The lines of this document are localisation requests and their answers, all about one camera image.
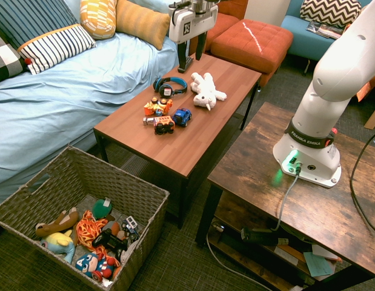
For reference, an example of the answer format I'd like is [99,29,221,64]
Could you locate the rustic dark wood table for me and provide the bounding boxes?
[194,101,375,291]

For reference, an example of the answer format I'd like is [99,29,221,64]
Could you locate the mustard yellow pillow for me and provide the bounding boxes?
[115,0,171,51]

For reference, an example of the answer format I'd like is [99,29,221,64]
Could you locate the small blue white toy car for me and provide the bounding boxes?
[120,215,141,243]

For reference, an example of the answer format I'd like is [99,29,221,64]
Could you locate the yellow blue plush toy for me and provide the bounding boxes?
[39,229,77,265]

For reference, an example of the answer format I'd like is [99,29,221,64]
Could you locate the teal sofa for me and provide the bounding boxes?
[280,0,373,62]

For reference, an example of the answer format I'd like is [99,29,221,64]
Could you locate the Captain America plush toy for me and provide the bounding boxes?
[75,251,122,283]

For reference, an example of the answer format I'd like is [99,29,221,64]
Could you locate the brown toy ball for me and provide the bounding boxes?
[101,220,122,241]

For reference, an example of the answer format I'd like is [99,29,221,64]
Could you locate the black white chevron pillow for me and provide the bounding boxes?
[299,0,362,30]

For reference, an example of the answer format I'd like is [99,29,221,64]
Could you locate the black game controller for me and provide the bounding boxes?
[91,227,129,253]

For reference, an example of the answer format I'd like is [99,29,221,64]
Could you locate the blue black headphones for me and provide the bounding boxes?
[153,76,188,98]

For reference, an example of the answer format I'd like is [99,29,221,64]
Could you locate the blue striped pillow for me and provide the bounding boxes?
[0,0,79,51]

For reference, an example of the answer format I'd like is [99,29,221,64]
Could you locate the teal paper sheet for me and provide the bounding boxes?
[302,251,334,278]

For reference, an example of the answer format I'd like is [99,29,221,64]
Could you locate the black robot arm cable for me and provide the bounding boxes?
[350,128,375,238]

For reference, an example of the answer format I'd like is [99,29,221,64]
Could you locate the red toy fire truck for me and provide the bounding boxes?
[142,115,176,136]

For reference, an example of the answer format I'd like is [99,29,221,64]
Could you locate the green plush toy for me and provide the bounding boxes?
[92,198,113,220]

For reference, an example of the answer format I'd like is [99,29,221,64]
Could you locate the white navy striped pillow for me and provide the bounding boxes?
[17,24,98,75]

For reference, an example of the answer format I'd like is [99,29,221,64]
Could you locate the grey wicker basket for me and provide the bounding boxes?
[0,145,171,291]

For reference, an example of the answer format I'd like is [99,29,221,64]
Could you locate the yellow white patterned pillow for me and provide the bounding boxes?
[79,0,118,41]

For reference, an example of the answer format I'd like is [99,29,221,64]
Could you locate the black white checkered pillow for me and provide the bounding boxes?
[0,28,33,86]

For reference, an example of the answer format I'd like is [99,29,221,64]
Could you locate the orange tufted ottoman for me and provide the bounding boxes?
[210,18,294,88]

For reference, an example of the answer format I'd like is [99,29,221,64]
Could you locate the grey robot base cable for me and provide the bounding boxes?
[271,166,303,233]

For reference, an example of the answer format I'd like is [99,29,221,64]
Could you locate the orange toy truck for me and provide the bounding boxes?
[143,96,173,118]

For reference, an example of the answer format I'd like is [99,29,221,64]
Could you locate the light blue sofa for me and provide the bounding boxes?
[0,0,180,207]

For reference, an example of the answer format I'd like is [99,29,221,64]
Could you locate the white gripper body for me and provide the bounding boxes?
[168,0,220,44]

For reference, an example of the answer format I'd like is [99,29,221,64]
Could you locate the white stuffed animal toy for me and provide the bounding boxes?
[190,72,228,112]

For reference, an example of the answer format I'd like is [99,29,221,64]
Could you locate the brown plush toy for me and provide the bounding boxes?
[35,207,80,239]

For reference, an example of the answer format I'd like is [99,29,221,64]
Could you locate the black power adapter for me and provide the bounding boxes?
[239,226,290,247]

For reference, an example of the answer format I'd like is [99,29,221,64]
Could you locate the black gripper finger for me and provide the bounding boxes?
[195,30,208,61]
[177,40,194,75]

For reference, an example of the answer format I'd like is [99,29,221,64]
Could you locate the magazines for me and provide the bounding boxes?
[305,20,346,40]

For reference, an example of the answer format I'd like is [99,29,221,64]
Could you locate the orange armchair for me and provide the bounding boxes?
[189,0,249,56]

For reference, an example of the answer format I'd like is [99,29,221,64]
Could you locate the orange patterned plush toy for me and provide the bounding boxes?
[75,209,110,253]

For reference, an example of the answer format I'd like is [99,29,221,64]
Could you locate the white floor cable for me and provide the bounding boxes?
[205,232,268,291]

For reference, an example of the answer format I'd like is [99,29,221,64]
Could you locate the reddish wooden coffee table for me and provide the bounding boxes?
[93,53,262,230]

